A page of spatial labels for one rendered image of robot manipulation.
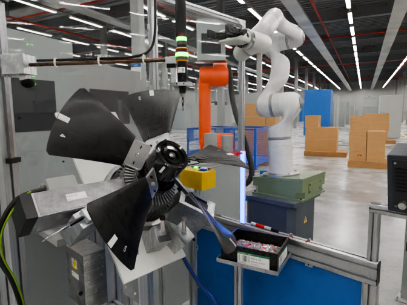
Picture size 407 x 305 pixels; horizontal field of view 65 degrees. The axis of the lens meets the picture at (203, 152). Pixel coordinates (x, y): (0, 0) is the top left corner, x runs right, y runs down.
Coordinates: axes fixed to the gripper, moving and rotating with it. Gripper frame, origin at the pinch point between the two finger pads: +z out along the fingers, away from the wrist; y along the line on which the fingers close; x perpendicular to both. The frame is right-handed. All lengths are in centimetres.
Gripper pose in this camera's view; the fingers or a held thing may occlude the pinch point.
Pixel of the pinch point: (217, 31)
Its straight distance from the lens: 130.0
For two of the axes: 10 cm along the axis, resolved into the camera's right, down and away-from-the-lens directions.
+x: -0.1, -9.9, -1.2
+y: -7.2, -0.8, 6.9
